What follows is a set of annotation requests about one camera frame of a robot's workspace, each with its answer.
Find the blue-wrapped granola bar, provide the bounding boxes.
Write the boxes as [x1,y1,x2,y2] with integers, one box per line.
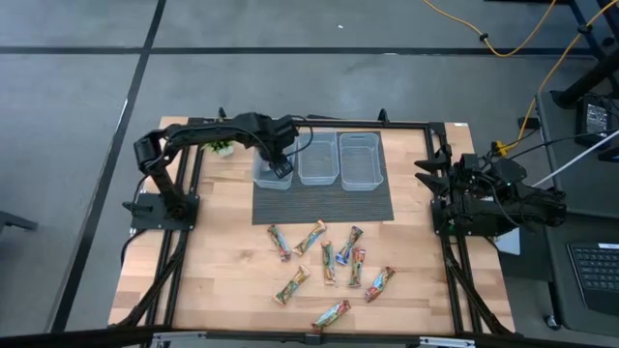
[336,225,364,267]

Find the green snack packet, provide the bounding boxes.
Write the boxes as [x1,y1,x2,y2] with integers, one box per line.
[348,246,368,288]

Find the white frame bracket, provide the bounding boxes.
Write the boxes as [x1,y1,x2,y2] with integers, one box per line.
[419,336,478,348]
[149,332,207,348]

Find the multicoloured granola bar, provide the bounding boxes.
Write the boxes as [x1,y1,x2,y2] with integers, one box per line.
[267,223,293,263]

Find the dark grey side desk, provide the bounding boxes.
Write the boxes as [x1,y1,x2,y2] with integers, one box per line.
[536,91,619,334]

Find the black aluminium table frame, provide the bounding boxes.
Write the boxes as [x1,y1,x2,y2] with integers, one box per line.
[108,106,516,348]

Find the clear plastic bin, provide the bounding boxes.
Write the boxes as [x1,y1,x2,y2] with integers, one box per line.
[251,139,297,191]
[296,131,340,187]
[338,131,385,192]

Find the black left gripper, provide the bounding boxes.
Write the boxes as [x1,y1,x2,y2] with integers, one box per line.
[251,113,300,179]

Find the green plant in white pot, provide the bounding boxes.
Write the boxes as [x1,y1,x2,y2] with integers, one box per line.
[201,138,237,159]

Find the grey woven placemat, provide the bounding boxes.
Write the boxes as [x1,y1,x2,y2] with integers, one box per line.
[251,130,396,226]

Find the yellow extension cable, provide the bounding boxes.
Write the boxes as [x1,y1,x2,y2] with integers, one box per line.
[420,0,558,58]
[492,0,619,159]

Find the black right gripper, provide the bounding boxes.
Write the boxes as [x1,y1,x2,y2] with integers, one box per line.
[414,153,483,204]

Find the orange-blue granola bar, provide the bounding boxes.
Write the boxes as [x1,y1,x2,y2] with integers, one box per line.
[292,219,328,257]
[273,264,311,306]

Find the black keyboard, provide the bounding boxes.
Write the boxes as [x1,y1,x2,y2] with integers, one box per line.
[565,241,619,316]

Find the white cable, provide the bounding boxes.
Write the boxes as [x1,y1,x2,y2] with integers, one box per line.
[531,128,619,189]

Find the black power adapter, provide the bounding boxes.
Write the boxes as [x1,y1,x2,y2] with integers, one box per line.
[575,95,613,147]

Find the grey chair base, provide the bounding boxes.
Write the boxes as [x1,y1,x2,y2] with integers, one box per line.
[0,210,39,234]

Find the black stand leg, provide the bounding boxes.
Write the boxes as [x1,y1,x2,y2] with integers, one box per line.
[550,0,619,110]

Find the small crumpled snack bag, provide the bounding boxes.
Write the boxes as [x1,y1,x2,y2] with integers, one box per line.
[321,240,337,286]

